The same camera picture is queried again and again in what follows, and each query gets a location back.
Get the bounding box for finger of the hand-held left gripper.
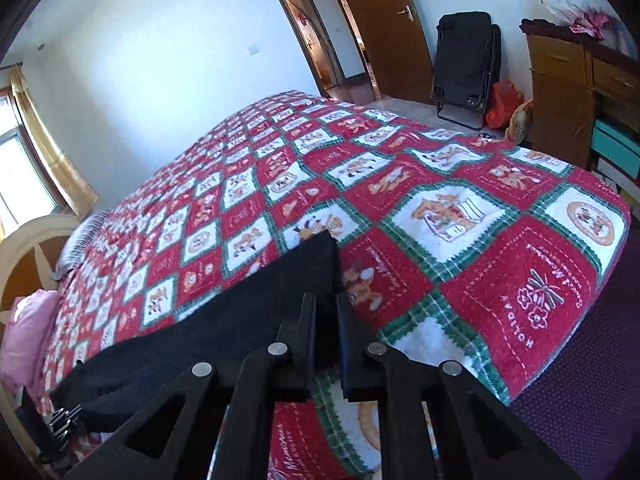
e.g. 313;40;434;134
47;402;83;441

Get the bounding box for window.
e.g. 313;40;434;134
0;85;61;241

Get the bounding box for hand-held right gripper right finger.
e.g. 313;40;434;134
336;294;597;480

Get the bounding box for black pants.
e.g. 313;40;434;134
50;230;346;433

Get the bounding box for brown wooden door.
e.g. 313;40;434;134
327;0;433;106

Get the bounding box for yellow patterned curtain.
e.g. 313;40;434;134
9;65;98;218

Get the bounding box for red checked printed blanket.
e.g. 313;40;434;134
40;91;632;480

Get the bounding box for yellow printed bag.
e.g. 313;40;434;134
505;101;535;147

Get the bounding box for pink folded quilt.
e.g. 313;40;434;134
0;290;63;391

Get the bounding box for teal box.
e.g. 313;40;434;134
591;120;640;181

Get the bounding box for purple dotted cloth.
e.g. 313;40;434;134
510;240;640;480

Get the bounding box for black folding chair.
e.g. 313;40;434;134
431;11;502;131

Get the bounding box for cream wooden headboard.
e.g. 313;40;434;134
0;215;81;321

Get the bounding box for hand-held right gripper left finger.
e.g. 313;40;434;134
65;292;317;480

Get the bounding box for red plastic bag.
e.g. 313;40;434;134
486;80;525;129

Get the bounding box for pink plastic bag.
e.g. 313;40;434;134
542;0;613;38

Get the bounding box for brown wooden desk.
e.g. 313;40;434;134
520;19;640;171

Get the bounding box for striped pillow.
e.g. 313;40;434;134
54;210;108;281

